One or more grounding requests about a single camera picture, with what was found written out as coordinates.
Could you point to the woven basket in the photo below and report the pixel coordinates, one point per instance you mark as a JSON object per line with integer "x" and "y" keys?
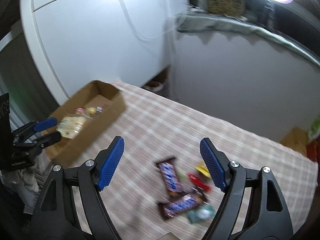
{"x": 233, "y": 8}

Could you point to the grey windowsill cloth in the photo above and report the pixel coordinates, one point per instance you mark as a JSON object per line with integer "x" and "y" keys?
{"x": 196, "y": 22}

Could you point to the black camera module left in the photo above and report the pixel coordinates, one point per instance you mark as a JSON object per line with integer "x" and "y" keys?
{"x": 5, "y": 129}

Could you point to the checkered pink tablecloth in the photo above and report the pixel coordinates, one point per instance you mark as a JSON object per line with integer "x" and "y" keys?
{"x": 155, "y": 128}

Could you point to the green candy wrapper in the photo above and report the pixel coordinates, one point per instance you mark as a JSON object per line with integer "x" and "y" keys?
{"x": 181, "y": 175}

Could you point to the red candy wrapper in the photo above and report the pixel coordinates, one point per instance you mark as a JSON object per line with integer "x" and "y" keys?
{"x": 200, "y": 181}

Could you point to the white cabinet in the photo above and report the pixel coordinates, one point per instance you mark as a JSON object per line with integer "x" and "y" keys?
{"x": 74, "y": 42}

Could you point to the brown cardboard box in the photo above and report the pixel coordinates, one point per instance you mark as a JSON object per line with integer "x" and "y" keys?
{"x": 110, "y": 105}

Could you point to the red box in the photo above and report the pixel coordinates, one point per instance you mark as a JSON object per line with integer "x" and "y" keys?
{"x": 312, "y": 150}

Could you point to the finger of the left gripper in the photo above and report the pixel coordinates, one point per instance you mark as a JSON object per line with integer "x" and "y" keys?
{"x": 35, "y": 147}
{"x": 31, "y": 128}

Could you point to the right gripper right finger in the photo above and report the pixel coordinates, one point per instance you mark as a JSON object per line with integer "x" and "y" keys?
{"x": 267, "y": 215}

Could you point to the teal candy wrapper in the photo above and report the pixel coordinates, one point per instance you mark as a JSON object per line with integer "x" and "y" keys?
{"x": 201, "y": 213}

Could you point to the yellow candy wrapper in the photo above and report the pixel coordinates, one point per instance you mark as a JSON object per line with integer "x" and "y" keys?
{"x": 202, "y": 169}

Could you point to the Snickers bar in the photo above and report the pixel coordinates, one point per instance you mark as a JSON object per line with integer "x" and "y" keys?
{"x": 170, "y": 177}
{"x": 181, "y": 204}

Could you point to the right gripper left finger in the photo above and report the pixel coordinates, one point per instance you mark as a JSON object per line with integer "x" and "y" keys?
{"x": 55, "y": 215}

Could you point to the green snack bag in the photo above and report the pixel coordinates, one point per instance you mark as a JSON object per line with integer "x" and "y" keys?
{"x": 314, "y": 130}

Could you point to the yellow round candy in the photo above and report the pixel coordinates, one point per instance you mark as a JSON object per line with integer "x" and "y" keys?
{"x": 90, "y": 111}

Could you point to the packaged sliced bread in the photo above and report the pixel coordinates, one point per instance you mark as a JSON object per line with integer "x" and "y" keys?
{"x": 71, "y": 125}

